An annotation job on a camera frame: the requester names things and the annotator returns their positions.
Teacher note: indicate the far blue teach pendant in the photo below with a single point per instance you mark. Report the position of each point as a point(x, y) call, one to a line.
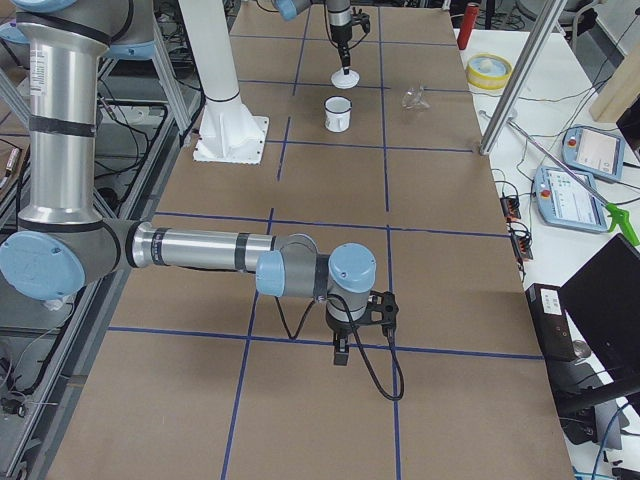
point(595, 151)

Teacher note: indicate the white cup lid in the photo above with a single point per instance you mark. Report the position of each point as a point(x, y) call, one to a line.
point(345, 80)

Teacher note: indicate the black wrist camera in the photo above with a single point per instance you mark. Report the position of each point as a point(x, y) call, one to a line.
point(360, 18)
point(381, 310)

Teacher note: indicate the black laptop monitor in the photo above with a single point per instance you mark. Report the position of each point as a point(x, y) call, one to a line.
point(602, 299)

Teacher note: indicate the yellow basket with blue plate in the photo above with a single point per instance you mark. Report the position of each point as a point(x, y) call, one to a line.
point(488, 71)

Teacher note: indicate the red cylinder tube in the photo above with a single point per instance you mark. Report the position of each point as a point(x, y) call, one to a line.
point(467, 25)

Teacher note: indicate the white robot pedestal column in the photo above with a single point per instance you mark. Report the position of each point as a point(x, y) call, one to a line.
point(228, 132)

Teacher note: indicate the white enamel cup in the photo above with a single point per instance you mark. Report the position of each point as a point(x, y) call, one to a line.
point(337, 113)

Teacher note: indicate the near blue teach pendant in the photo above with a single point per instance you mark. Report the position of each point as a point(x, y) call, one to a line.
point(563, 202)

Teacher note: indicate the blue teach pendant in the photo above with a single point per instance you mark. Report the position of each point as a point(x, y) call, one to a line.
point(563, 202)
point(595, 151)

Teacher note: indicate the aluminium frame post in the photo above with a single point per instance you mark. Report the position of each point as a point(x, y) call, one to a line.
point(533, 46)

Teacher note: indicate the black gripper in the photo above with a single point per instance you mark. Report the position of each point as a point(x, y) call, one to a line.
point(341, 331)
point(342, 36)

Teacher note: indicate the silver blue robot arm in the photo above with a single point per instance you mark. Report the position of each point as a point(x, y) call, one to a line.
point(63, 244)
point(340, 21)

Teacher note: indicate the metal reacher grabber stick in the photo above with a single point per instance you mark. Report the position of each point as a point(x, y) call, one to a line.
point(619, 217)

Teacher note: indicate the black desktop box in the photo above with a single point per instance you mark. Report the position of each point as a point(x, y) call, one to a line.
point(550, 323)

